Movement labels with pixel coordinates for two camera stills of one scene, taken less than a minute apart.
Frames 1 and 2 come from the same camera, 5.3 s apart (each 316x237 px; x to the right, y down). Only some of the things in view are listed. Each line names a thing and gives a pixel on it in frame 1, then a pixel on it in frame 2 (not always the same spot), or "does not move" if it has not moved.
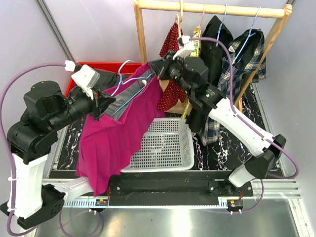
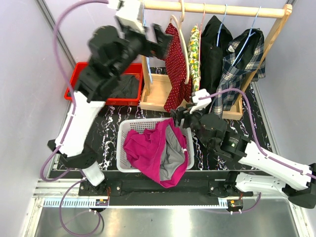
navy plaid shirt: [248, 65] does not move
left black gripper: [100, 102] → [160, 49]
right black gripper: [160, 66] → [180, 113]
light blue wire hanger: [120, 82] → [147, 58]
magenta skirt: [109, 145] → [160, 151]
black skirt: [216, 29] does not move
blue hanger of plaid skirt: [248, 36] does not move
